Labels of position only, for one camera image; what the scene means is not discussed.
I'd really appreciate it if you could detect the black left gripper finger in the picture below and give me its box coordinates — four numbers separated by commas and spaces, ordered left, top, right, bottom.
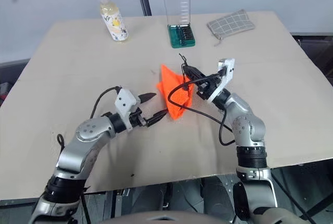
145, 109, 168, 128
137, 92, 158, 104

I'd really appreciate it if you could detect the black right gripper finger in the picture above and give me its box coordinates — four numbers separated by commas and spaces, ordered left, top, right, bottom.
182, 64, 208, 78
182, 69, 202, 83

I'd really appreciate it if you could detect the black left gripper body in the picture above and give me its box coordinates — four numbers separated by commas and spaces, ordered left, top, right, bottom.
129, 108, 149, 129

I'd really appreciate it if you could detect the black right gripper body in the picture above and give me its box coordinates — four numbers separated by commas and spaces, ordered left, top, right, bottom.
195, 69, 226, 102

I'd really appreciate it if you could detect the orange drawstring pouch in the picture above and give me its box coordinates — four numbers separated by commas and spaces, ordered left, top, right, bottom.
156, 53, 195, 121

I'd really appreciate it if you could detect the grey checked fabric pouch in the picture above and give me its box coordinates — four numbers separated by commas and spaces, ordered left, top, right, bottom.
207, 9, 257, 47

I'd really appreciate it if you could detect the green screwdriver bit case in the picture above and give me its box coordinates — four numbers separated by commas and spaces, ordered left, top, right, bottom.
163, 0, 197, 49

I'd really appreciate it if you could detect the beige table cover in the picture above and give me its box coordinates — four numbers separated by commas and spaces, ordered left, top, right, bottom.
0, 10, 333, 200

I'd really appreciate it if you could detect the clear bottle with yellow liquid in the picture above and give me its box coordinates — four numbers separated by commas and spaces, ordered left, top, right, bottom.
97, 0, 130, 43

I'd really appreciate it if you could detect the grey rounded robot body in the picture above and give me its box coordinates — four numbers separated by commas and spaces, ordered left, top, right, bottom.
100, 209, 235, 224

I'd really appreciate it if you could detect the dark low cabinet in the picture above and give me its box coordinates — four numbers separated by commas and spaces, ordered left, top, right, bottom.
0, 58, 32, 106

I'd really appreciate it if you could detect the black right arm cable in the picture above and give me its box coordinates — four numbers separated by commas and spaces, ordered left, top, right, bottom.
167, 71, 236, 147

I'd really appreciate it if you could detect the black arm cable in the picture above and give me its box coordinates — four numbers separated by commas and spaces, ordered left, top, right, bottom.
167, 71, 236, 147
56, 85, 123, 154

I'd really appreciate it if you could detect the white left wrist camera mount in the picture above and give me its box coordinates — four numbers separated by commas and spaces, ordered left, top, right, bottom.
113, 88, 142, 132

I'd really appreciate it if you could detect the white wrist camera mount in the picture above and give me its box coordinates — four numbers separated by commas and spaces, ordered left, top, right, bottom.
113, 88, 142, 132
207, 57, 236, 104

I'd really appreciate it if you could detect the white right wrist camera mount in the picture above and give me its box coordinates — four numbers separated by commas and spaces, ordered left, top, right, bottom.
207, 57, 236, 104

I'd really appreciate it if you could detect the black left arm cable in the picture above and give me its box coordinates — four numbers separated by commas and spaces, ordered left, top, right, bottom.
56, 85, 123, 154

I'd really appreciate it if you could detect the dark furniture with black frame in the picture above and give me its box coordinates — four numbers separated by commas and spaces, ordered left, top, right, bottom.
290, 33, 333, 80

